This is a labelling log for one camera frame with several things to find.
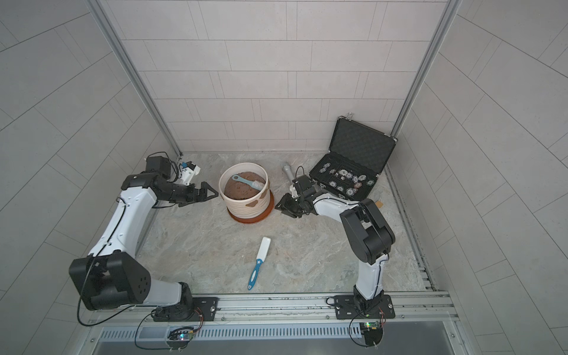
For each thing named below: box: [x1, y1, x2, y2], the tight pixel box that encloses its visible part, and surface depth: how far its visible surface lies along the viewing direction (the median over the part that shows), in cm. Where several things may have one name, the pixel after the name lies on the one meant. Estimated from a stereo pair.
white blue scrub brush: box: [247, 236, 271, 291], surface depth 82 cm
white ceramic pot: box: [218, 161, 271, 219], surface depth 91 cm
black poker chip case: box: [309, 111, 398, 202], surface depth 105 cm
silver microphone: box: [282, 164, 296, 184], surface depth 110 cm
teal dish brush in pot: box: [231, 174, 265, 191], surface depth 93 cm
